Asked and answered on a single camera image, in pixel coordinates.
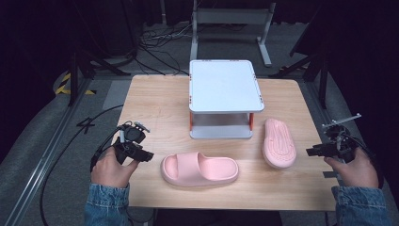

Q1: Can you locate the white two-tier shoe rack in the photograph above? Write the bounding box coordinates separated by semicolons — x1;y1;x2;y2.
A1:
188;59;265;140

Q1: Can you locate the bundle of floor cables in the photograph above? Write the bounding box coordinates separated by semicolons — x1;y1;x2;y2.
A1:
137;22;193;76

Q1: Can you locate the person's right hand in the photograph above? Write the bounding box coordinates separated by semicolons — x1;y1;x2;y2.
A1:
324;147;380;189

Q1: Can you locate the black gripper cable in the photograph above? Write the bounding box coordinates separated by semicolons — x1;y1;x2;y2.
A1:
344;134;386;189
39;105;124;226

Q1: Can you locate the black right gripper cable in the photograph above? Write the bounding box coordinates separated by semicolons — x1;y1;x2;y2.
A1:
344;134;386;189

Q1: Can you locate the person's left hand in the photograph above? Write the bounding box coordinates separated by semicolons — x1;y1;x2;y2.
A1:
90;146;139;189

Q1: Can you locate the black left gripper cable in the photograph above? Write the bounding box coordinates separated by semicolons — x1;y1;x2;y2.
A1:
39;105;124;226

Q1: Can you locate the grey metal stand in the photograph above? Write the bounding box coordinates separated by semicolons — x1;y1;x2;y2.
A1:
189;0;277;68

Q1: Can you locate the pink slipper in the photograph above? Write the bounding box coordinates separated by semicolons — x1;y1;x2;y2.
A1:
160;152;240;187
263;118;297;170

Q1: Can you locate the yellow black floor tape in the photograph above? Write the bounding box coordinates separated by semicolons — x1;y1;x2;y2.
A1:
55;73;97;96

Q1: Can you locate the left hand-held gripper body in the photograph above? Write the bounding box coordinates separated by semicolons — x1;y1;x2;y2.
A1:
112;121;152;165

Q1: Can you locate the black metal stand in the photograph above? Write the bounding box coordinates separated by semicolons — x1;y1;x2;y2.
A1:
268;31;331;109
68;46;132;107

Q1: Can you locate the metal floor rail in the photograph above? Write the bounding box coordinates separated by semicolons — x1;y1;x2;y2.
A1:
3;78;92;226

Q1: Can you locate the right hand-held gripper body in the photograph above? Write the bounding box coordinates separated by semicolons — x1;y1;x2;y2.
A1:
321;113;362;164

